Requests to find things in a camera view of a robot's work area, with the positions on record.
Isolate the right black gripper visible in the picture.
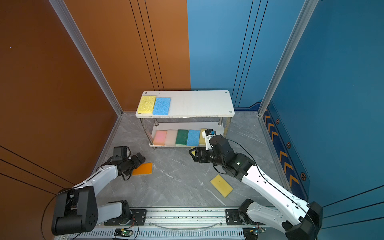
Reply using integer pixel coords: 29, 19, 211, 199
188, 146, 226, 167

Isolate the orange sponge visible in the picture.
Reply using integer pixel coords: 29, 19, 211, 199
132, 163, 153, 176

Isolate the light blue sponge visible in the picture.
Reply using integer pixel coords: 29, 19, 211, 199
153, 98, 171, 116
187, 130, 201, 147

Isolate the pink sponge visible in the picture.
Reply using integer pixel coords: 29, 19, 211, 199
153, 130, 167, 146

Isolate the white beige sponge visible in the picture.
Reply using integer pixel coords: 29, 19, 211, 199
165, 130, 178, 146

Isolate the white two-tier shelf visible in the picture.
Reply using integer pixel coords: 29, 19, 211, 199
136, 90, 235, 148

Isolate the yellow green sponge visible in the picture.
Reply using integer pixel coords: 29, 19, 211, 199
137, 96, 157, 115

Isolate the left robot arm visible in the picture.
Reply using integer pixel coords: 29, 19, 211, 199
51, 146, 146, 236

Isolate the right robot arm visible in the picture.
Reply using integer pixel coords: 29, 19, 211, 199
189, 135, 323, 240

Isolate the left green circuit board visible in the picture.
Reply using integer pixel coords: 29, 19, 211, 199
114, 228, 134, 239

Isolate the right circuit board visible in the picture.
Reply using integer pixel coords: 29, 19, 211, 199
243, 228, 265, 240

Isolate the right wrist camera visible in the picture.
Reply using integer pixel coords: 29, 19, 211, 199
203, 129, 216, 151

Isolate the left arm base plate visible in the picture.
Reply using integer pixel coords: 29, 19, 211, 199
104, 209, 147, 227

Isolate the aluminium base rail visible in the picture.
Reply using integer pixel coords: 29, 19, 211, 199
53, 206, 318, 240

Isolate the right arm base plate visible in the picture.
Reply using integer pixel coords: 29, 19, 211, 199
225, 209, 266, 227

